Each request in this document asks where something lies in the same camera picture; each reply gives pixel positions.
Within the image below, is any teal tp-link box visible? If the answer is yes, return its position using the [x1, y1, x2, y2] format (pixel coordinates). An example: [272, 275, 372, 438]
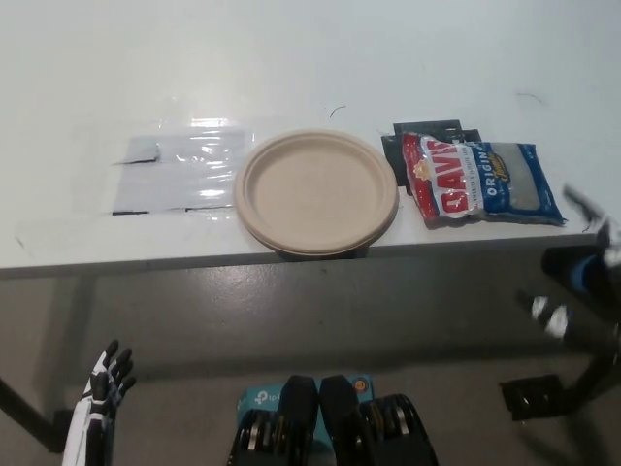
[236, 372, 378, 446]

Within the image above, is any robot left black torso block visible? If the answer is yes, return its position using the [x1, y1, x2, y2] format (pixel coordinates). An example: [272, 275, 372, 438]
[227, 374, 321, 466]

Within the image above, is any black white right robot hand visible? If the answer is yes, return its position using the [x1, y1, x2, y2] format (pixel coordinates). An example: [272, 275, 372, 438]
[514, 183, 621, 349]

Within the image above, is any red blue sunflower seed bag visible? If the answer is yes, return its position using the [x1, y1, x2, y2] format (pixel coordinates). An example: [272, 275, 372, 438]
[401, 133, 569, 230]

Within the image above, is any clear plastic film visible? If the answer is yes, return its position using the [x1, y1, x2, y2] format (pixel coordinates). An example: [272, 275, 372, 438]
[14, 91, 266, 256]

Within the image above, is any black blue cylindrical device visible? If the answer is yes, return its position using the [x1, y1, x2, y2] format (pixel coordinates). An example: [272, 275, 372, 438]
[541, 246, 599, 293]

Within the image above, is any clear plastic sheet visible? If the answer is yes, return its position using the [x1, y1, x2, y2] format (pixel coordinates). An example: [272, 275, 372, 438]
[112, 129, 248, 216]

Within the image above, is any black table leg with foot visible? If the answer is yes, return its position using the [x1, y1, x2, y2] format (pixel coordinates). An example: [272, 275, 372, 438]
[0, 376, 117, 453]
[499, 339, 621, 422]

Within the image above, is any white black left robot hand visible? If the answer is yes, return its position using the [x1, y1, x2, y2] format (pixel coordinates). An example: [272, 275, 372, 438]
[61, 339, 138, 466]

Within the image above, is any beige paper plate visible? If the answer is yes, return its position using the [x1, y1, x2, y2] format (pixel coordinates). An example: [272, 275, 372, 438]
[233, 127, 402, 257]

